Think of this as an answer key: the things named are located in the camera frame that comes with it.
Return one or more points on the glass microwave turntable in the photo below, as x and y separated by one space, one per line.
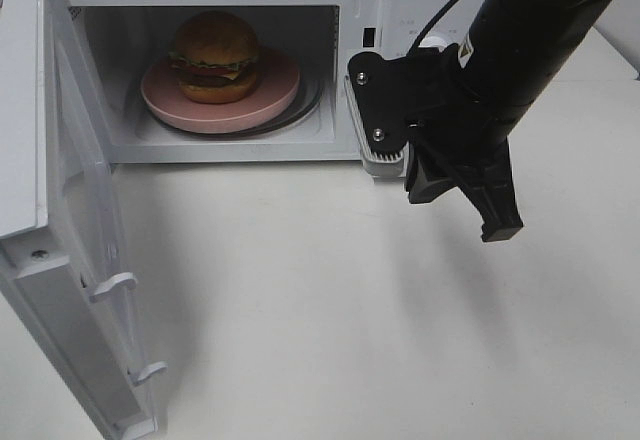
300 105

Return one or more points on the white microwave oven body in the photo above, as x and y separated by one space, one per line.
125 36

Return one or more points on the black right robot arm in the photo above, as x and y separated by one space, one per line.
514 48

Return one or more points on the upper white power knob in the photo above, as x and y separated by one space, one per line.
434 41

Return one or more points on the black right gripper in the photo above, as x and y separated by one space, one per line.
426 102

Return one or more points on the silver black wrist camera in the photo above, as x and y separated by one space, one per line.
375 98

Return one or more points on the pink round plate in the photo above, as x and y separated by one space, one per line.
273 65

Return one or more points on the burger with lettuce and cheese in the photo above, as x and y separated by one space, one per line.
214 56

